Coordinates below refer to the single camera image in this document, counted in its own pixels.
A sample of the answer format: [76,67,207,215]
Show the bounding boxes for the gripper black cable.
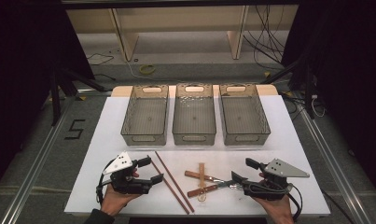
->
[95,158,116,205]
[286,183,304,222]

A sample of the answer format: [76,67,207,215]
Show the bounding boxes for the smoky transparent plastic bin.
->
[172,83,217,147]
[218,83,272,147]
[120,84,170,147]

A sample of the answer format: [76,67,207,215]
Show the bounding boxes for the light wooden desk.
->
[65,4,299,63]

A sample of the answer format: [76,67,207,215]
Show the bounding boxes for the white cable with plug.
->
[311,93,327,119]

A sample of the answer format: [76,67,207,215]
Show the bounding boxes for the person's left hand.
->
[100,186,142,217]

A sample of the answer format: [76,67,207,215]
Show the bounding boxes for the thin black floor cable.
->
[86,52,115,66]

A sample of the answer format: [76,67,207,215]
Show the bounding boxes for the white floor cable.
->
[124,58,154,81]

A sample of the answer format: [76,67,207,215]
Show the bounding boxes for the aluminium floor rail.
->
[1,92,81,224]
[296,104,374,224]

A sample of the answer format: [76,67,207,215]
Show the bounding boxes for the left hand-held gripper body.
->
[102,151,154,195]

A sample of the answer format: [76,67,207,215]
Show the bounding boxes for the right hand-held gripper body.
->
[242,158,311,202]

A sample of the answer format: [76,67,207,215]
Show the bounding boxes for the yellow tape roll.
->
[139,63,157,76]

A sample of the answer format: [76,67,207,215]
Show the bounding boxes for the black metal bar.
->
[60,0,302,9]

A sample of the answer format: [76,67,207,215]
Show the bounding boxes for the person's right hand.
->
[252,195,296,224]

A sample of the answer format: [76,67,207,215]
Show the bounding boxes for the tangle of black cables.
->
[243,4,286,67]

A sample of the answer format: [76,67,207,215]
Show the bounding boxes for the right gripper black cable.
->
[286,183,304,222]

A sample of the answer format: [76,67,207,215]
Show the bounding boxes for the white table cover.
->
[63,93,331,217]

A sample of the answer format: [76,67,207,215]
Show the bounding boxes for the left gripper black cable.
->
[95,158,116,205]

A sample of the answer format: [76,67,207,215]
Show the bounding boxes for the black metal stand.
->
[49,62,106,126]
[259,52,318,119]

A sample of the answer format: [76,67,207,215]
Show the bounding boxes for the black curtain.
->
[281,0,376,194]
[0,0,95,194]

